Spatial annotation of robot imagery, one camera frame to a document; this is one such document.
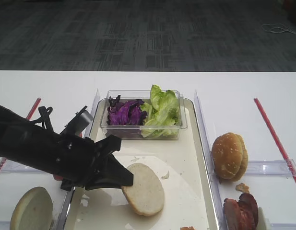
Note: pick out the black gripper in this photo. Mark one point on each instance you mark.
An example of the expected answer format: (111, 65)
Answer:
(81, 162)

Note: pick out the bun slice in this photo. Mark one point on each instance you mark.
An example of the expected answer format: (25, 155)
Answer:
(33, 211)
(146, 196)

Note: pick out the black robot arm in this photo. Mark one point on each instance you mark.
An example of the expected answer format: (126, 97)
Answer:
(27, 142)

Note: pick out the tomato slice front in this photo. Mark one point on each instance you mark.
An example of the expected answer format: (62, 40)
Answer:
(57, 178)

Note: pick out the lettuce scrap on tray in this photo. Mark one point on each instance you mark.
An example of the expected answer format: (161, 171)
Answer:
(166, 176)

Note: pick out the green lettuce leaves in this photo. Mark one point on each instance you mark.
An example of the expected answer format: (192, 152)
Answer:
(163, 110)

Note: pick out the small meat crumb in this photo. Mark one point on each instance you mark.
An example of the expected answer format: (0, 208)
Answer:
(242, 188)

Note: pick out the grilled meat slice rear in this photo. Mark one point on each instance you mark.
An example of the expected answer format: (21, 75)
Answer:
(249, 211)

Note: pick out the purple cabbage leaves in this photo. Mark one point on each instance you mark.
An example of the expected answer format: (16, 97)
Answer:
(128, 113)

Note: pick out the clear plastic salad container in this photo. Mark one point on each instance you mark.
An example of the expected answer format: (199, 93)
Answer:
(134, 132)

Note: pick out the left clear long divider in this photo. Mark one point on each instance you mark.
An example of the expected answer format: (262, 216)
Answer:
(61, 222)

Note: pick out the clear long divider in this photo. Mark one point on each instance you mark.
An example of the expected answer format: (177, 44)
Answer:
(212, 178)
(61, 222)

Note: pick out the left red tape strip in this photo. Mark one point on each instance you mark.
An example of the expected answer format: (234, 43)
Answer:
(28, 117)

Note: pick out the red tape strip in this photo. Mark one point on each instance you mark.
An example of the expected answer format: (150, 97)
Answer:
(28, 117)
(276, 139)

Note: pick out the orange food scrap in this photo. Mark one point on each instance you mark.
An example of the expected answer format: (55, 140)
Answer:
(187, 228)

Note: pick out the sesame bun top front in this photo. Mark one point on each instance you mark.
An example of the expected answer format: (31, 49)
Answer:
(227, 154)

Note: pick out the sesame bun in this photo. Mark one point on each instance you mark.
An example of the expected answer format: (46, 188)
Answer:
(227, 154)
(244, 162)

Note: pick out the right clear long divider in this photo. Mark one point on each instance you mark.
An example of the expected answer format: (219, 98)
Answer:
(212, 178)

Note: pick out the sesame bun top rear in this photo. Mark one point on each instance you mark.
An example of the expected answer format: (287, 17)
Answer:
(244, 162)

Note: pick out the white pusher block right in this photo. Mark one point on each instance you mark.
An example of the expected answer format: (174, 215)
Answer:
(263, 223)

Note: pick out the right red tape strip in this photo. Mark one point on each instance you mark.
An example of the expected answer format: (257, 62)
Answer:
(276, 139)

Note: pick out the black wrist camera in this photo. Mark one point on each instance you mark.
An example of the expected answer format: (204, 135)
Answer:
(81, 121)

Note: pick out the clear rail upper left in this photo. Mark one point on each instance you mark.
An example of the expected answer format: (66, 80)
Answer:
(7, 166)

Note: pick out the clear rail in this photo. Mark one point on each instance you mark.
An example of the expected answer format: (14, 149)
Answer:
(4, 225)
(285, 168)
(280, 226)
(7, 166)

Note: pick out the clear rail lower left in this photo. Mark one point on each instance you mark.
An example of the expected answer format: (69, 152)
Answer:
(4, 225)

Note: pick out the clear rail lower right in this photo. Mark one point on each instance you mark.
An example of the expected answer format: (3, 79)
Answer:
(280, 226)

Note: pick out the clear rail upper right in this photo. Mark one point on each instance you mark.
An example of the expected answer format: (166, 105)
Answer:
(285, 168)

